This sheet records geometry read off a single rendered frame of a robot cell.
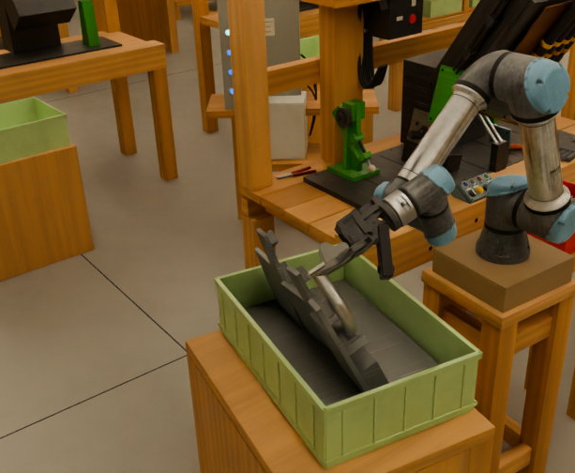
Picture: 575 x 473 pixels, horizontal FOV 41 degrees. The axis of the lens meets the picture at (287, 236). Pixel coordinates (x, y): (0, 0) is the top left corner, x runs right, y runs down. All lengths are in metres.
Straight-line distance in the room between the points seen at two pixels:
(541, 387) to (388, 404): 0.89
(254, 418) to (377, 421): 0.31
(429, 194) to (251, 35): 1.12
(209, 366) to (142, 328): 1.63
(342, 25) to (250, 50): 0.40
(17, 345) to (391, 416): 2.30
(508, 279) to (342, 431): 0.72
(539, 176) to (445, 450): 0.71
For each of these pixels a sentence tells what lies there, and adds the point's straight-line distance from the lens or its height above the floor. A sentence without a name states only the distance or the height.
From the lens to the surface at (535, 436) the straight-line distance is 2.64.
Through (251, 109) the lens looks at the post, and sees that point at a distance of 2.65.
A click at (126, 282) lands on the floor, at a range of 4.02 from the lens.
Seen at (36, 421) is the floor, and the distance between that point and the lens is 3.25.
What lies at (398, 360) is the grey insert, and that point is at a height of 0.85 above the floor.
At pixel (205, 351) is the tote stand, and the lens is 2.09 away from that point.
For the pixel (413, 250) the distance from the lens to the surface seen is 2.48.
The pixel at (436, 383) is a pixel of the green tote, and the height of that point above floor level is 0.92.
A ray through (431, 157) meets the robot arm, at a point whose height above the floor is 1.33.
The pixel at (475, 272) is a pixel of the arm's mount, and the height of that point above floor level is 0.93.
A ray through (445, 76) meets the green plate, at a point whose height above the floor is 1.24.
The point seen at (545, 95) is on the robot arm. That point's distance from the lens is 1.83.
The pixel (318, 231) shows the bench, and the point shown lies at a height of 0.87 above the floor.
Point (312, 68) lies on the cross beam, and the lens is 2.89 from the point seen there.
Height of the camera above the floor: 2.02
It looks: 28 degrees down
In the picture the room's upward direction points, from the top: 2 degrees counter-clockwise
